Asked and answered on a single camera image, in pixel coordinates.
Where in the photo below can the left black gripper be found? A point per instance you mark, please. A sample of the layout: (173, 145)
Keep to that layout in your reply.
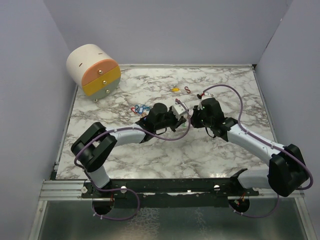
(177, 123)

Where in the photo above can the blue tag key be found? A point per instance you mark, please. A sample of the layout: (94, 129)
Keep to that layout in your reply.
(141, 109)

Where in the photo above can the round pastel drawer cabinet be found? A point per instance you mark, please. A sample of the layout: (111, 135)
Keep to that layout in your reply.
(94, 71)

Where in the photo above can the yellow tag key far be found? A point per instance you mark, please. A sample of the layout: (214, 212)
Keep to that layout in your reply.
(175, 89)

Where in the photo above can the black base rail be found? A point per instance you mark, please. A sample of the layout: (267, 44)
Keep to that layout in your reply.
(167, 192)

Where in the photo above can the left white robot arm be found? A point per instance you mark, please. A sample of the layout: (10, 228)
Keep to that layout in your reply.
(93, 147)

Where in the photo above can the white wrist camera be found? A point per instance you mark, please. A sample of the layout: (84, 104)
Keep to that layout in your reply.
(204, 95)
(179, 110)

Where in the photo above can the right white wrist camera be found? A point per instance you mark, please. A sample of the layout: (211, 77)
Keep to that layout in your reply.
(204, 95)

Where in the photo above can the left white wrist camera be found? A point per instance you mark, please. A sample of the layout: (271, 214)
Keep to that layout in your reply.
(179, 110)

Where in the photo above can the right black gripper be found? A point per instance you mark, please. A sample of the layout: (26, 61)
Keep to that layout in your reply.
(194, 120)

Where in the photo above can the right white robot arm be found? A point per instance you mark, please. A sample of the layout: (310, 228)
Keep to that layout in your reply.
(286, 167)

